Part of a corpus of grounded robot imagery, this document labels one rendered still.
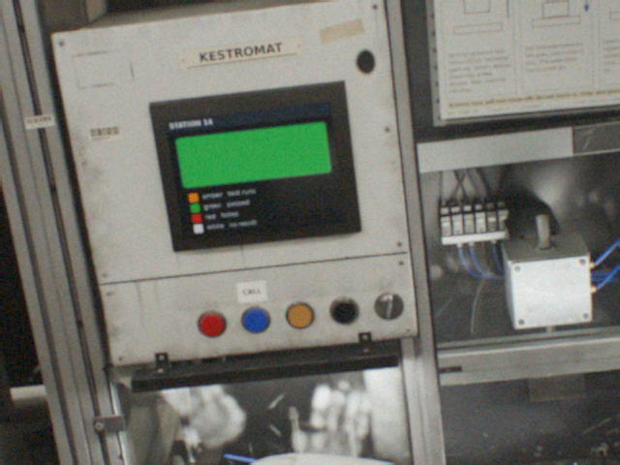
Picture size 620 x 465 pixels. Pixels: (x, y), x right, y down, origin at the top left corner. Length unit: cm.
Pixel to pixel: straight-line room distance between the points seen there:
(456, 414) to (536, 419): 14
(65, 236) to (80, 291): 8
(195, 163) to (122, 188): 11
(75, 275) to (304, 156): 36
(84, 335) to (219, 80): 41
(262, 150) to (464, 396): 80
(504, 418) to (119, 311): 83
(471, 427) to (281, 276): 70
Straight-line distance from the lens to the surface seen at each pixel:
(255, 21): 150
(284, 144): 151
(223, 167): 152
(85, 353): 168
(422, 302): 161
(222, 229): 154
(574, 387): 189
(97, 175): 157
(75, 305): 166
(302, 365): 159
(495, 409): 217
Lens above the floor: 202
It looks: 18 degrees down
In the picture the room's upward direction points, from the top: 7 degrees counter-clockwise
